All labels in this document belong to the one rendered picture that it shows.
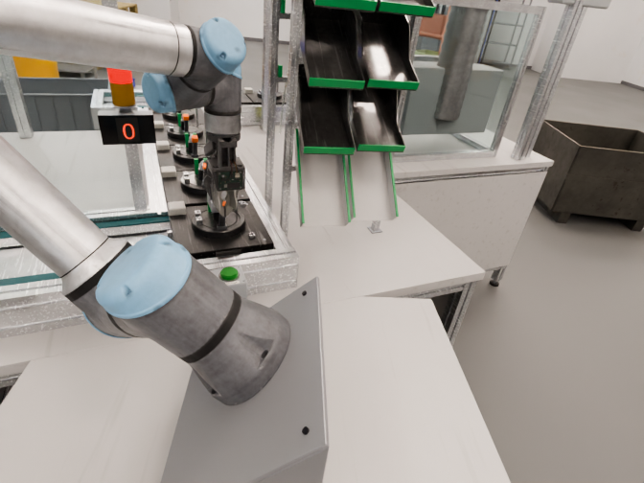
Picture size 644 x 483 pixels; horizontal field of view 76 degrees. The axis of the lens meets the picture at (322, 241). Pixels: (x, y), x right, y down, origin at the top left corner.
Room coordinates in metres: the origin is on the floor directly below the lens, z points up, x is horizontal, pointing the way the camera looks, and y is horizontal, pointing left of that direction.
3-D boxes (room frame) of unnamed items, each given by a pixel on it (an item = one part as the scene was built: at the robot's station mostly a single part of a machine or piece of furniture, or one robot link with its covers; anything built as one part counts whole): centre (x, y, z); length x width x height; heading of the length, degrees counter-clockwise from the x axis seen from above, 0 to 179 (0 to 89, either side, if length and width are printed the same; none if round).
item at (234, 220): (0.95, 0.28, 0.98); 0.14 x 0.14 x 0.02
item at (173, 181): (1.18, 0.39, 1.01); 0.24 x 0.24 x 0.13; 26
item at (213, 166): (0.84, 0.23, 1.20); 0.09 x 0.08 x 0.12; 26
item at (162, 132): (1.62, 0.61, 1.01); 0.24 x 0.24 x 0.13; 26
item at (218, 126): (0.85, 0.23, 1.28); 0.08 x 0.08 x 0.05
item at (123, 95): (0.97, 0.51, 1.29); 0.05 x 0.05 x 0.05
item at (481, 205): (2.25, -0.54, 0.43); 1.11 x 0.68 x 0.86; 116
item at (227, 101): (0.85, 0.24, 1.36); 0.09 x 0.08 x 0.11; 143
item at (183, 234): (0.95, 0.28, 0.96); 0.24 x 0.24 x 0.02; 26
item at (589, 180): (3.58, -2.34, 0.34); 0.98 x 0.81 x 0.68; 89
